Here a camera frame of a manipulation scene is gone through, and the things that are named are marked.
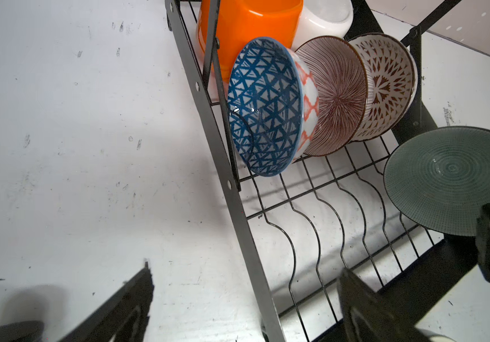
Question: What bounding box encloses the light green ceramic bowl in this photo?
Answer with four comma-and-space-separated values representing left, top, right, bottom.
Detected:
384, 126, 490, 237

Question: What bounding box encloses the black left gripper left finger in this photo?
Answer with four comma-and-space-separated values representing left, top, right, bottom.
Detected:
62, 262, 155, 341

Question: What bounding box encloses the white ceramic bowl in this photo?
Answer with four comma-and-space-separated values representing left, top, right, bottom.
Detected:
291, 0, 353, 51

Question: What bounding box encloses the black wire dish rack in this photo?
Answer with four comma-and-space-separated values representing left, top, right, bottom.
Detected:
165, 1, 477, 341

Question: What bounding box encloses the white patterned bowl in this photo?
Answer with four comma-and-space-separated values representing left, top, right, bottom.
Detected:
349, 33, 418, 142

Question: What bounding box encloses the blue patterned bowl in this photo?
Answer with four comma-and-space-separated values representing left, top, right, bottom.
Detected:
227, 37, 320, 177

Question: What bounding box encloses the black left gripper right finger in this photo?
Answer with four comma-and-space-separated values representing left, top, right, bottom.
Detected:
338, 269, 429, 341

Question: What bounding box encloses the orange plastic bowl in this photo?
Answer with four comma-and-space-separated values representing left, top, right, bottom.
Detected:
197, 1, 303, 83

